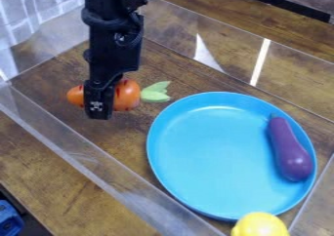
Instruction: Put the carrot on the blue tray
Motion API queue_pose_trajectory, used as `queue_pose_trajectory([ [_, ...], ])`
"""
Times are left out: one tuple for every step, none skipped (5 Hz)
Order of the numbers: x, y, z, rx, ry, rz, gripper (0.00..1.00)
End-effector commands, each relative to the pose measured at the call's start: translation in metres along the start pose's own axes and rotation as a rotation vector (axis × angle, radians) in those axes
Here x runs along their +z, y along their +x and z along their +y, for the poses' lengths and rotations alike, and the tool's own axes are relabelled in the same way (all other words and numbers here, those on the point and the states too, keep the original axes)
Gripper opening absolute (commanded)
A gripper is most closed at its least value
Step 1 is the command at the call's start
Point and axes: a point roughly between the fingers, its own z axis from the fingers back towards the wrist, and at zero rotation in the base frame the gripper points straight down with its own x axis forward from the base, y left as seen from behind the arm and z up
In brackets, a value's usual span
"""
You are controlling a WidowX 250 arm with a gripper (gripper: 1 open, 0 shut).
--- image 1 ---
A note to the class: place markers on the clear acrylic enclosure wall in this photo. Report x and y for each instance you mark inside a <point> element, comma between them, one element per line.
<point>77,171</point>

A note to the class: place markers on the blue plastic object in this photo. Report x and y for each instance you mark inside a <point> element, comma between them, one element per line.
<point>10,221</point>

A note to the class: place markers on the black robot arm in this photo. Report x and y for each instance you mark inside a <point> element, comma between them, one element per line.
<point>112,8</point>

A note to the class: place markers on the orange toy carrot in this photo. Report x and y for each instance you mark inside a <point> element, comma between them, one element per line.
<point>129,95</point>

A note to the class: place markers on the purple toy eggplant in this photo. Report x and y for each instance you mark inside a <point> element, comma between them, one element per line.
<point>291,158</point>

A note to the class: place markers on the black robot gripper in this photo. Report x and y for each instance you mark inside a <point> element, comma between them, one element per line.
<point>112,55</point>

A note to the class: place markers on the yellow toy fruit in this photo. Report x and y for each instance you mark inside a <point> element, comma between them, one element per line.
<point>259,224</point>

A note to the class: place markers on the blue round plate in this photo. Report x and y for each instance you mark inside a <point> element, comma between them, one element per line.
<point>211,156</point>

